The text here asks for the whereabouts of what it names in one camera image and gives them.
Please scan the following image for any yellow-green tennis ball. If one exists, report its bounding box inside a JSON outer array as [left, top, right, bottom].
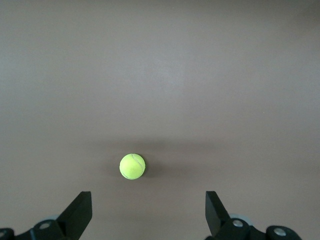
[[119, 152, 146, 180]]

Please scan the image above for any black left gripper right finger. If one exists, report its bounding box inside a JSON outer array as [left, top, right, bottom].
[[204, 191, 303, 240]]

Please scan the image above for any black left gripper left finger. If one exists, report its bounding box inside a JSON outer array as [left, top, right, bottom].
[[0, 191, 93, 240]]

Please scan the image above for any brown table cover sheet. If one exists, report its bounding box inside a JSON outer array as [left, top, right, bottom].
[[0, 0, 320, 240]]

